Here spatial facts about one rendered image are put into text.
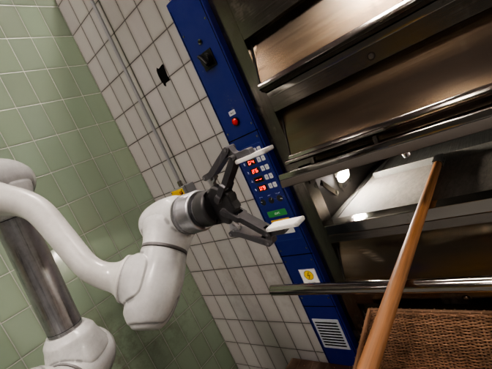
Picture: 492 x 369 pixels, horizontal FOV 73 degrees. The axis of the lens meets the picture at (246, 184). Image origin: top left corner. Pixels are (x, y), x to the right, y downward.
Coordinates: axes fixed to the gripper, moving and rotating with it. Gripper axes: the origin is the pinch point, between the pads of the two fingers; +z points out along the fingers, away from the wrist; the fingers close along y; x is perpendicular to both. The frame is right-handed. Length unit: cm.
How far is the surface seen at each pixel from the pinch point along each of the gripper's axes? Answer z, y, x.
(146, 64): -79, -56, -57
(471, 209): 17, 34, -55
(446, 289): 14.1, 33.1, -17.3
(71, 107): -119, -57, -39
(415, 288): 8.5, 32.8, -17.5
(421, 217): 7, 29, -44
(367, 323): -23, 66, -47
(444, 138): 19.0, 8.7, -40.0
